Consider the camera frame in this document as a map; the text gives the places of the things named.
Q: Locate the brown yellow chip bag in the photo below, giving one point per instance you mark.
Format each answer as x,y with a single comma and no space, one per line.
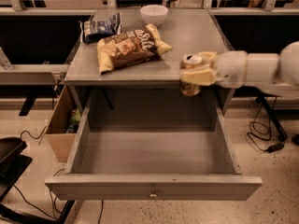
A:
130,48

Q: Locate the cardboard box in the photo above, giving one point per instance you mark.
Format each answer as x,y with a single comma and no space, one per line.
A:
61,141

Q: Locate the orange soda can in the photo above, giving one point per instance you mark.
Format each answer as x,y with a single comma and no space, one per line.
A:
188,63

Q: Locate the black chair base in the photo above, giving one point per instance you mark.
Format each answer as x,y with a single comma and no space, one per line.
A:
12,166

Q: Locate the white bowl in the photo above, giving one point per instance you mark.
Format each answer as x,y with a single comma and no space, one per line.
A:
154,14

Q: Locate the dark blue chip bag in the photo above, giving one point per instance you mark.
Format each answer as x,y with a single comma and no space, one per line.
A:
93,30

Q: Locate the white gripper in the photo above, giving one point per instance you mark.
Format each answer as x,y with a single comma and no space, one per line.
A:
231,69

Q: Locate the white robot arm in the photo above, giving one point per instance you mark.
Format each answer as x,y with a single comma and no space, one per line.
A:
270,73

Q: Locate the open grey top drawer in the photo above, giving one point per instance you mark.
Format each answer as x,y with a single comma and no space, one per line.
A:
152,145

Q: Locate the green toy in box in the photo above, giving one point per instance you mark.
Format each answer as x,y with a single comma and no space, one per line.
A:
75,117

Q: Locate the grey cabinet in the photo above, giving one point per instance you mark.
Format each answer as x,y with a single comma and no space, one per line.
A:
185,30

